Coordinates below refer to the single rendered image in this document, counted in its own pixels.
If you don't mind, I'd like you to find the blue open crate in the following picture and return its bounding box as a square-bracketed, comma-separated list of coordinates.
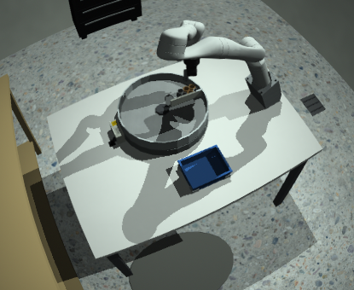
[177, 145, 231, 193]

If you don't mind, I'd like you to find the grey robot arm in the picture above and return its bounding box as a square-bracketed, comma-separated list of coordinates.
[157, 20, 272, 87]

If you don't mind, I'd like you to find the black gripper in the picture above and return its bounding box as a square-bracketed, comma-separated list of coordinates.
[183, 59, 200, 82]

